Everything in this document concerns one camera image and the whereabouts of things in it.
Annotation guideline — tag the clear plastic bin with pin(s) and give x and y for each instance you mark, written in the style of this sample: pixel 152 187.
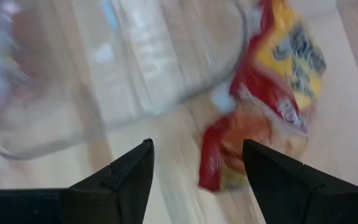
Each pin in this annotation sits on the clear plastic bin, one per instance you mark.
pixel 197 46
pixel 73 124

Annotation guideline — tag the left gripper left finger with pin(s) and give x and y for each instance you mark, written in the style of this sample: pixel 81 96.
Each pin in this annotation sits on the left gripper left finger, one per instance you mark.
pixel 104 202

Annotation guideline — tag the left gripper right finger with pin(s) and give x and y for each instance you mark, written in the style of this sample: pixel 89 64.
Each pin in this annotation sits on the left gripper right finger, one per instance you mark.
pixel 306 199

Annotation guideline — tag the red Maruchan ramen pack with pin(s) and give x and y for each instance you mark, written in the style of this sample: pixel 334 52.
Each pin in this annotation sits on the red Maruchan ramen pack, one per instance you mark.
pixel 259 77

